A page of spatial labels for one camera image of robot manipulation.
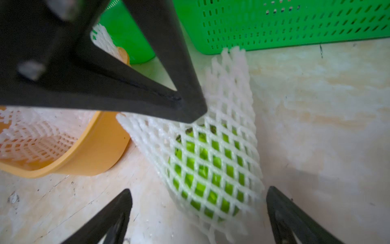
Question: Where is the white foam net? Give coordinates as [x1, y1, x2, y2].
[116, 47, 265, 243]

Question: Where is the empty green plastic basket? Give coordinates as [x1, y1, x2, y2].
[174, 0, 390, 54]

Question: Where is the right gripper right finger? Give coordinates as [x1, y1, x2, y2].
[266, 186, 342, 244]

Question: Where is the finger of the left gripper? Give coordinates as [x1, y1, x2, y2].
[1, 1, 208, 123]

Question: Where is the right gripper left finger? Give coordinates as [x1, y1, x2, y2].
[63, 189, 133, 244]

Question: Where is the yellow plastic bowl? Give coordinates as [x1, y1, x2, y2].
[1, 111, 131, 178]

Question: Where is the green basket with fruit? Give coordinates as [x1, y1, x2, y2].
[99, 1, 155, 65]

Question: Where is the foam nets pile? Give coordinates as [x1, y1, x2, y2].
[1, 107, 95, 163]

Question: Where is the green custard apple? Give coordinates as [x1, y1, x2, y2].
[173, 128, 252, 216]

